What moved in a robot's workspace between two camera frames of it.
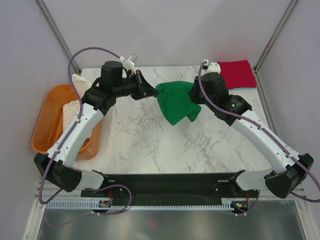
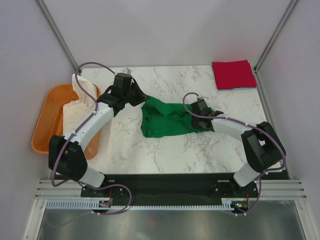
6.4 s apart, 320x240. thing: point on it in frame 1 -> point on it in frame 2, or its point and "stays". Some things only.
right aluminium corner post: (291, 5) stays
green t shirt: (174, 99) -> (160, 120)
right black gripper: (193, 92) -> (194, 124)
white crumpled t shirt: (71, 110) stays
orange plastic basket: (49, 126) stays
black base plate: (171, 189) stays
